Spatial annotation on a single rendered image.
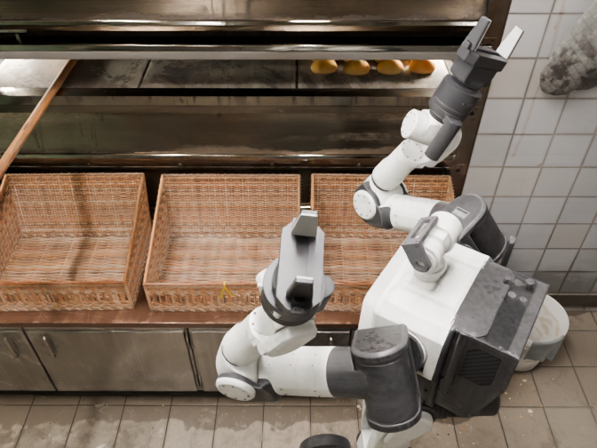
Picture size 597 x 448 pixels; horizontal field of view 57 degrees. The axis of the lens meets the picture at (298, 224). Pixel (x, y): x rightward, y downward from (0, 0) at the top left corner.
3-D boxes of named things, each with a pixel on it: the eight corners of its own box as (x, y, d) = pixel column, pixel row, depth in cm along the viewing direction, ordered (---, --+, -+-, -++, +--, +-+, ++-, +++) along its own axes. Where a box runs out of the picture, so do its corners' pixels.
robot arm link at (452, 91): (518, 68, 112) (484, 116, 119) (489, 44, 118) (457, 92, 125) (480, 59, 105) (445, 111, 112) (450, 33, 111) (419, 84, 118)
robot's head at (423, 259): (460, 248, 102) (443, 214, 100) (442, 277, 97) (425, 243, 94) (431, 251, 107) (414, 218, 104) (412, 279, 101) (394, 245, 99)
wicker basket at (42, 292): (26, 223, 238) (3, 172, 219) (158, 221, 238) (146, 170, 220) (-20, 314, 202) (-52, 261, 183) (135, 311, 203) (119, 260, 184)
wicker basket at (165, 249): (170, 223, 238) (159, 172, 219) (301, 223, 238) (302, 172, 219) (147, 313, 202) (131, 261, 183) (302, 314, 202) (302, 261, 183)
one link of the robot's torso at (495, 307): (518, 351, 131) (568, 244, 106) (466, 474, 110) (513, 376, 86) (402, 299, 143) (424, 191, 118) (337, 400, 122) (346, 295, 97)
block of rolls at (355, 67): (308, 12, 253) (308, 0, 250) (413, 12, 253) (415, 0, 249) (310, 76, 209) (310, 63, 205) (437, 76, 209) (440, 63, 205)
